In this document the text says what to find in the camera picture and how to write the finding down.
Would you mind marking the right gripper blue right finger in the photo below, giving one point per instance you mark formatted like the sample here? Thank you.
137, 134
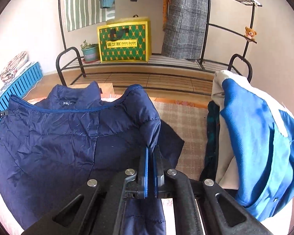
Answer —
158, 173

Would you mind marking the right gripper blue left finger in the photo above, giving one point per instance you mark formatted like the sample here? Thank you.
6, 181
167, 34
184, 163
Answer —
142, 174

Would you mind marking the navy blue puffer jacket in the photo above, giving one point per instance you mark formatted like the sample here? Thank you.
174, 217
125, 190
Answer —
50, 149

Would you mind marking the black metal clothes rack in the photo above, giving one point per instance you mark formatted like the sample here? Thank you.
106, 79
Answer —
156, 60

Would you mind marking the dark green folded garment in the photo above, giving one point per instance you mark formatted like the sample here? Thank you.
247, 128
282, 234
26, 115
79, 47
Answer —
212, 147

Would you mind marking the pink plaid bed blanket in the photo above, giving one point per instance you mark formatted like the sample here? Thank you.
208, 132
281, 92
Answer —
188, 120

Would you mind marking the blue and white jacket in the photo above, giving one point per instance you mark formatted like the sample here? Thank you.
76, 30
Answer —
256, 145

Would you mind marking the yellow green patterned storage box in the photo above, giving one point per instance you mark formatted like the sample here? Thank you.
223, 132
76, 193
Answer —
125, 40

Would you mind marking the potted plant in teal pot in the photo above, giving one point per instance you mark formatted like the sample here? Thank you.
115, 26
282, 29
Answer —
90, 51

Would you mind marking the small brown teddy bear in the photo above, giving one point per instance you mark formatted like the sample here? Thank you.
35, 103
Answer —
250, 34

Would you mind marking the folded floral fabric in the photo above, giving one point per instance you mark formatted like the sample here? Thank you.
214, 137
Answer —
14, 66

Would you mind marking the green striped hanging cloth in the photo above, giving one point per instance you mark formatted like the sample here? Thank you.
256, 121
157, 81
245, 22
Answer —
83, 13

